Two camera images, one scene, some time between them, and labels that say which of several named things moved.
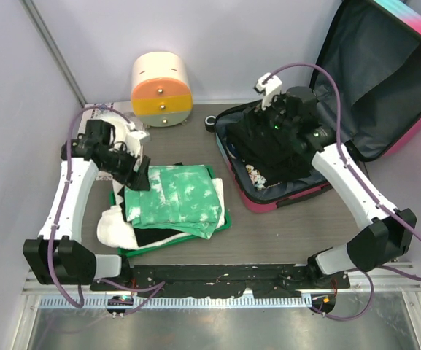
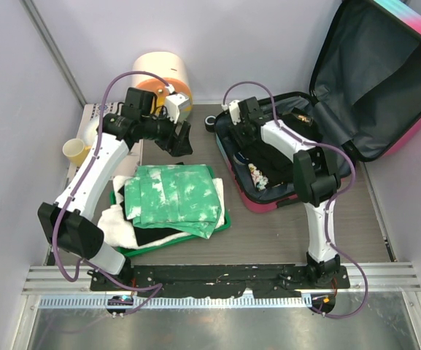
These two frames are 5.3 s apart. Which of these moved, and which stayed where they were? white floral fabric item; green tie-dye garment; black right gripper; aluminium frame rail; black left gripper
Moved: black left gripper; black right gripper
Stayed: aluminium frame rail; green tie-dye garment; white floral fabric item
